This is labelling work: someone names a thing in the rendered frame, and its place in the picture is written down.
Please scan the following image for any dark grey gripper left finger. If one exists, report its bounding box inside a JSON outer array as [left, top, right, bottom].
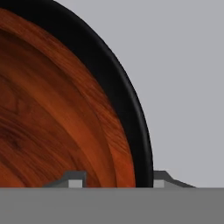
[[42, 171, 88, 188]]

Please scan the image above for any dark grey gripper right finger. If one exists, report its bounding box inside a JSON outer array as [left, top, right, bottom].
[[152, 170, 196, 188]]

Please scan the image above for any wooden bowl with black rim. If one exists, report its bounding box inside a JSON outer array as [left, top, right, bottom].
[[0, 0, 154, 188]]

